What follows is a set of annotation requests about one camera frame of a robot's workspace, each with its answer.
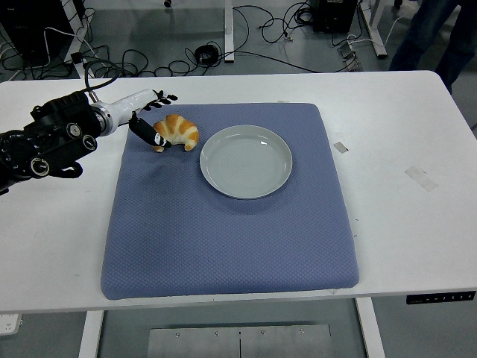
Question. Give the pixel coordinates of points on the black equipment box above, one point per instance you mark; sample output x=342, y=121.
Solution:
x=335, y=15

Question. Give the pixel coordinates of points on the white desk leg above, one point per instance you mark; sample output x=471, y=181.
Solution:
x=369, y=328
x=91, y=333

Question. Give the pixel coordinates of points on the black power adapter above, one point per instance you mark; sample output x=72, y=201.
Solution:
x=76, y=58

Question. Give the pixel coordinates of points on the white power strip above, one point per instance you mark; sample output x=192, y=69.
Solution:
x=9, y=324

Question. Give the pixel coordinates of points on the white background table leg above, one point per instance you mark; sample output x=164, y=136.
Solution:
x=76, y=41
x=228, y=30
x=377, y=37

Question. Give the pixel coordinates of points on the grey metal foot pedal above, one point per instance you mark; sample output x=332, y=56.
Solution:
x=352, y=61

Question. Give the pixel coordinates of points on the blue quilted mat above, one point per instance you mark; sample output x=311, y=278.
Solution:
x=223, y=242

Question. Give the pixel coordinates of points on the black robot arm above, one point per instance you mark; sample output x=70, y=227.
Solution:
x=56, y=138

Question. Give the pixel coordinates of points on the black cabinet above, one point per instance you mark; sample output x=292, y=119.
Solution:
x=30, y=22

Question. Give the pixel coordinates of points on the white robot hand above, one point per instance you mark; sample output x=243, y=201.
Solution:
x=130, y=102

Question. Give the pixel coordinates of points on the small grey tape strip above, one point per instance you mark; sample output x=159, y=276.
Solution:
x=341, y=147

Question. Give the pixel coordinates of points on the long clear tape strip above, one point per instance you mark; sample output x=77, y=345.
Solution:
x=421, y=178

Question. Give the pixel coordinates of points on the person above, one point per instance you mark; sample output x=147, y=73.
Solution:
x=419, y=41

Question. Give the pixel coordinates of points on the grey round plate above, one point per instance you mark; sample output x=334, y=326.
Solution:
x=246, y=164

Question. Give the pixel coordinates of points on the black desk control panel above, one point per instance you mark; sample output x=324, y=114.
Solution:
x=439, y=297

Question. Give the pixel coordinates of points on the golden croissant bread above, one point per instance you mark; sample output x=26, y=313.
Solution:
x=179, y=128

